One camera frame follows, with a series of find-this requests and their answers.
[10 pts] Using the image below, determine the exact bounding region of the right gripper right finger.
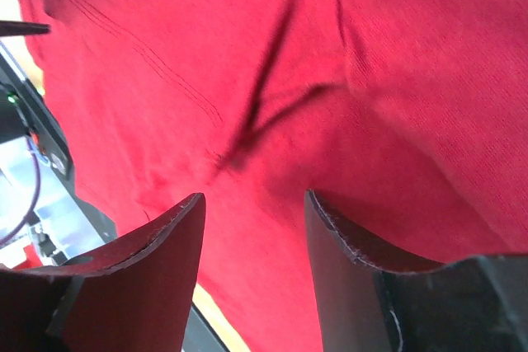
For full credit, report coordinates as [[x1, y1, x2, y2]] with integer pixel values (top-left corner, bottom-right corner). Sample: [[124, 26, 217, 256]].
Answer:
[[304, 190, 527, 351]]

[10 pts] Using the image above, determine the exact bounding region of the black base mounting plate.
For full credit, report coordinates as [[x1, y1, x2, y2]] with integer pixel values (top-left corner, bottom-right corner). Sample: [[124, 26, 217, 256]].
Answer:
[[1, 45, 117, 245]]

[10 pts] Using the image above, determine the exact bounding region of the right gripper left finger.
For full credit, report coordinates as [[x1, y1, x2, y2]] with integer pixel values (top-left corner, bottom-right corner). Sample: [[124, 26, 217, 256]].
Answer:
[[1, 193, 205, 351]]

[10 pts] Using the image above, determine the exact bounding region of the dark red t shirt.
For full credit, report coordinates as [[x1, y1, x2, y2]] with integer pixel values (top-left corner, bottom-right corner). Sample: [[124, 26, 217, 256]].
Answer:
[[18, 0, 527, 351]]

